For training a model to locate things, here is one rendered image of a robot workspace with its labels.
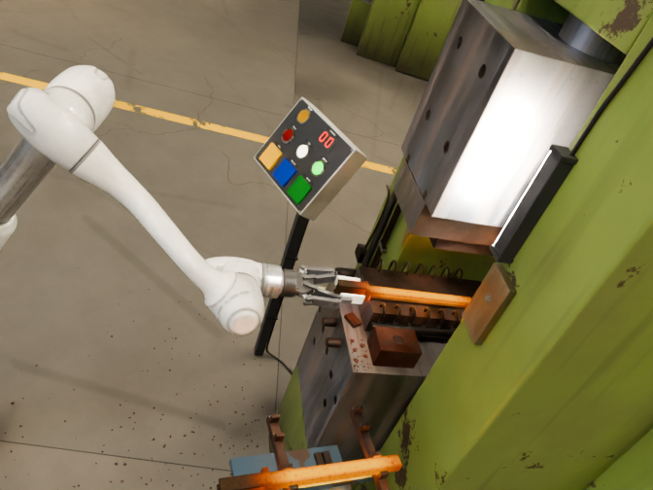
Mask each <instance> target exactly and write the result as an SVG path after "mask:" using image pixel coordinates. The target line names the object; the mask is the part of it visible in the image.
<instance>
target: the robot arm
mask: <svg viewBox="0 0 653 490"><path fill-rule="evenodd" d="M114 103H115V89H114V85H113V83H112V81H111V80H110V79H109V77H108V76H107V75H106V74H105V73H104V72H102V71H101V70H99V69H97V68H95V67H94V66H89V65H78V66H73V67H70V68H68V69H66V70H65V71H63V72H62V73H60V74H59V75H58V76H57V77H55V78H54V79H53V80H52V81H51V82H50V83H49V84H48V85H47V87H46V88H45V90H44V91H42V90H41V89H39V88H36V87H27V88H22V89H21V90H20V91H19V92H18V93H17V94H16V96H15V97H14V98H13V100H12V101H11V102H10V104H9V105H8V107H7V112H8V116H9V118H10V120H11V121H12V123H13V125H14V126H15V127H16V129H17V130H18V132H19V133H20V134H21V135H22V136H23V137H22V138H21V139H20V141H19V142H18V143H17V145H16V146H15V148H14V149H13V150H12V152H11V153H10V154H9V156H8V157H7V158H6V160H5V161H4V162H3V164H2V165H1V166H0V250H1V249H2V247H3V246H4V245H5V244H6V242H7V241H8V239H9V238H10V236H11V235H12V233H13V232H14V231H15V229H16V227H17V216H16V212H17V210H18V209H19V208H20V207H21V206H22V204H23V203H24V202H25V201H26V199H27V198H28V197H29V196H30V195H31V194H32V193H33V192H34V191H35V189H36V188H37V187H38V186H39V185H40V183H41V182H42V181H43V180H44V178H45V177H46V176H47V175H48V174H49V172H50V171H51V170H52V169H53V167H54V166H55V165H56V164H58V165H59V166H61V167H63V168H64V169H66V170H67V171H69V172H70V173H72V174H73V175H75V176H77V177H79V178H81V179H83V180H85V181H87V182H89V183H91V184H92V185H94V186H95V187H97V188H99V189H100V190H102V191H104V192H105V193H108V194H109V195H111V196H112V197H114V198H115V199H116V200H118V201H119V202H120V203H121V204H122V205H124V206H125V207H126V208H127V209H128V210H129V211H130V212H131V213H132V214H133V215H134V216H135V218H136V219H137V220H138V221H139V222H140V223H141V224H142V226H143V227H144V228H145V229H146V230H147V231H148V232H149V234H150V235H151V236H152V237H153V238H154V239H155V241H156V242H157V243H158V244H159V245H160V246H161V248H162V249H163V250H164V251H165V252H166V253H167V255H168V256H169V257H170V258H171V259H172V260H173V261H174V263H175V264H176V265H177V266H178V267H179V268H180V269H181V270H182V271H183V272H184V273H185V275H186V276H187V277H188V278H189V279H190V280H191V281H192V282H193V283H194V284H195V285H196V286H197V287H198V288H199V289H200V290H201V291H202V293H203V294H204V297H205V300H204V302H205V304H206V305H207V306H208V307H209V309H210V310H211V311H212V312H213V314H214V315H215V316H216V318H217V319H218V320H219V321H220V322H221V324H222V326H223V327H224V328H225V329H226V330H227V331H228V332H230V333H232V334H235V335H247V334H250V333H251V332H252V331H254V330H255V329H256V328H257V327H258V325H260V323H261V321H262V319H263V315H264V302H263V298H277V297H278V296H279V295H280V296H281V297H288V298H292V297H294V296H298V297H301V298H303V300H304V302H303V304H304V305H317V306H322V307H329V308H335V309H337V308H338V307H339V304H340V303H347V304H351V303H357V304H362V303H363V301H364V298H365V296H363V295H353V294H344V293H341V294H340V295H338V294H335V293H332V292H329V291H326V290H323V289H320V288H319V287H318V286H316V284H324V283H331V282H334V281H335V282H334V284H335V285H337V283H338V282H337V281H338V279H342V280H351V281H359V282H360V281H361V279H360V278H354V277H347V276H345V275H337V274H338V272H337V271H335V272H334V269H332V268H321V267H308V266H305V265H301V266H300V269H299V271H298V272H296V271H295V270H294V269H285V268H284V269H282V267H281V266H280V265H275V264H267V263H260V262H254V261H252V260H248V259H243V258H235V257H215V258H210V259H207V260H206V261H205V260H204V259H203V258H202V257H201V256H200V255H199V254H198V253H197V252H196V251H195V249H194V248H193V247H192V246H191V245H190V243H189V242H188V241H187V239H186V238H185V237H184V236H183V234H182V233H181V232H180V231H179V229H178V228H177V227H176V226H175V224H174V223H173V222H172V221H171V219H170V218H169V217H168V216H167V214H166V213H165V212H164V211H163V210H162V208H161V207H160V206H159V205H158V203H157V202H156V201H155V200H154V199H153V197H152V196H151V195H150V194H149V193H148V192H147V191H146V190H145V189H144V188H143V187H142V186H141V184H140V183H139V182H138V181H137V180H136V179H135V178H134V177H133V176H132V175H131V174H130V173H129V172H128V171H127V170H126V169H125V168H124V167H123V166H122V165H121V163H120V162H119V161H118V160H117V159H116V158H115V157H114V156H113V154H112V153H111V152H110V151H109V150H108V148H107V147H106V146H105V145H104V144H103V142H102V141H101V140H100V139H98V138H97V137H96V136H95V135H94V134H93V133H92V132H94V131H95V130H96V129H97V128H98V127H99V126H100V124H102V123H103V121H104V120H105V119H106V117H107V116H108V115H109V113H110V112H111V110H112V108H113V106H114ZM314 290H315V291H314ZM313 292H314V293H313Z"/></svg>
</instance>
